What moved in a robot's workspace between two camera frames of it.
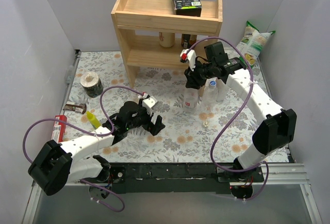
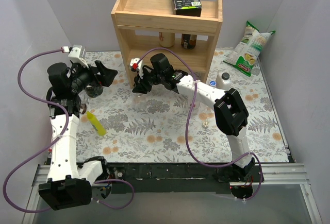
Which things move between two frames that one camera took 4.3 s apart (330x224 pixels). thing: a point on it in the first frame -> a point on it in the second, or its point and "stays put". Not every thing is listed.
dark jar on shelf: [187, 40] stays put
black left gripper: [148, 124] -> [95, 72]
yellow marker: [93, 120] stays put
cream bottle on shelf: [166, 39] stays put
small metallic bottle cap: [205, 124] stays put
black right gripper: [193, 75] -> [144, 80]
